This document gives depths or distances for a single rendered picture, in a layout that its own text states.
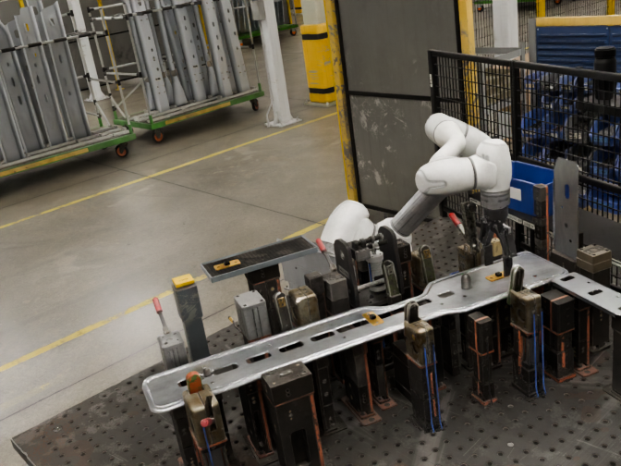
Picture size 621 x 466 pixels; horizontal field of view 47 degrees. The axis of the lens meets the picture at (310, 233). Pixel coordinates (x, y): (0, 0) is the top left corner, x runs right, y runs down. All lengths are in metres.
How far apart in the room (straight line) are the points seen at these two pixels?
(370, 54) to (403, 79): 0.34
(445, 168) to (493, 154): 0.15
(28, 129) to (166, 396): 7.26
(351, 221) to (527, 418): 1.16
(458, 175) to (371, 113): 3.12
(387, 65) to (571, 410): 3.25
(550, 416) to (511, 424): 0.12
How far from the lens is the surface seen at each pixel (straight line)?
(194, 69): 10.25
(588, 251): 2.46
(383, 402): 2.36
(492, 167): 2.23
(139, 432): 2.48
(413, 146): 5.07
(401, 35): 4.92
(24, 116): 9.09
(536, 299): 2.21
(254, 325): 2.20
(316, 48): 10.07
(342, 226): 3.00
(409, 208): 2.98
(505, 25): 6.85
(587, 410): 2.33
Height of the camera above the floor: 2.08
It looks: 22 degrees down
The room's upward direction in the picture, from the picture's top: 8 degrees counter-clockwise
